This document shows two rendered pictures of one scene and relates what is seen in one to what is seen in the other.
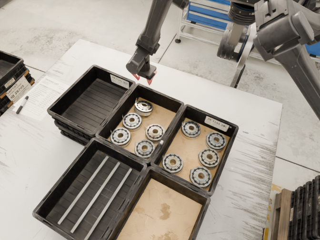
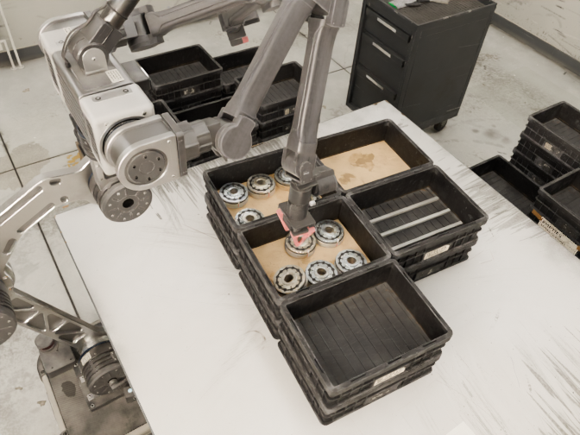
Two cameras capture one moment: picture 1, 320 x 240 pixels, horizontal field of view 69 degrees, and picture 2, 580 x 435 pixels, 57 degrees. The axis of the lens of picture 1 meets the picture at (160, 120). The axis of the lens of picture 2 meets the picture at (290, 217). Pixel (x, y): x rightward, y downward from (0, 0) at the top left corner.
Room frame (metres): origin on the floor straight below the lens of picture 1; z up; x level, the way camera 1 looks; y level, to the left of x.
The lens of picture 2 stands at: (1.60, 0.63, 2.20)
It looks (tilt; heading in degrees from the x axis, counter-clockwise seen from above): 47 degrees down; 214
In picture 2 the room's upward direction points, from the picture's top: 5 degrees clockwise
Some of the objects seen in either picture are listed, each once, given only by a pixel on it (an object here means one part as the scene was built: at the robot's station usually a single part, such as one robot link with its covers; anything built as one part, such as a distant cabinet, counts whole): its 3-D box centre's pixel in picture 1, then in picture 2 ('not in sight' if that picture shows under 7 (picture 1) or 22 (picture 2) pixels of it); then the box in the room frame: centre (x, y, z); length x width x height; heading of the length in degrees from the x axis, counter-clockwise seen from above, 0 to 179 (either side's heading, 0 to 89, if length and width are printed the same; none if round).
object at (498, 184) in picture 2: not in sight; (500, 200); (-0.73, 0.37, 0.26); 0.40 x 0.30 x 0.23; 71
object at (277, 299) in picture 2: (142, 119); (313, 245); (0.66, 0.09, 0.92); 0.40 x 0.30 x 0.02; 156
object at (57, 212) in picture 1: (96, 192); (412, 218); (0.29, 0.25, 0.87); 0.40 x 0.30 x 0.11; 156
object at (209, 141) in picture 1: (216, 140); (233, 192); (0.60, -0.30, 0.86); 0.10 x 0.10 x 0.01
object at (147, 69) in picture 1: (143, 64); (297, 208); (0.77, 0.09, 1.18); 0.10 x 0.07 x 0.07; 65
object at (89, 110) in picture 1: (95, 103); (362, 330); (0.78, 0.36, 0.87); 0.40 x 0.30 x 0.11; 156
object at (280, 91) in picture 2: not in sight; (277, 116); (-0.37, -0.86, 0.37); 0.40 x 0.30 x 0.45; 161
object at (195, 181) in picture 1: (200, 176); (287, 175); (0.40, -0.21, 0.86); 0.10 x 0.10 x 0.01
